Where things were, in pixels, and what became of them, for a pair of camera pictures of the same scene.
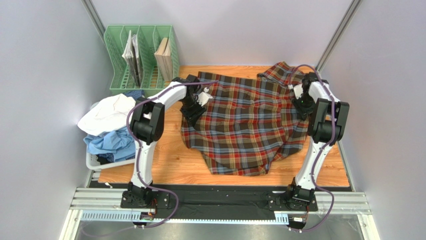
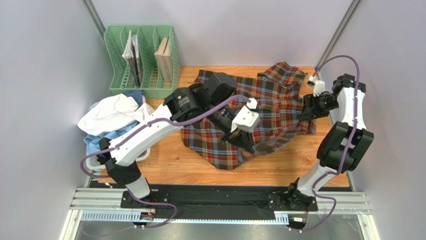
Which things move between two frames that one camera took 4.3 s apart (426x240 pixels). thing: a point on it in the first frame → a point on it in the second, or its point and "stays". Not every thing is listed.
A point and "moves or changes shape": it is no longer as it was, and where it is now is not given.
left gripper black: [192, 116] → [246, 141]
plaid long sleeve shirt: [247, 124] moves or changes shape
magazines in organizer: [132, 54] stays
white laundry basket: [93, 161] stays
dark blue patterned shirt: [135, 94] stays
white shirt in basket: [111, 114] stays
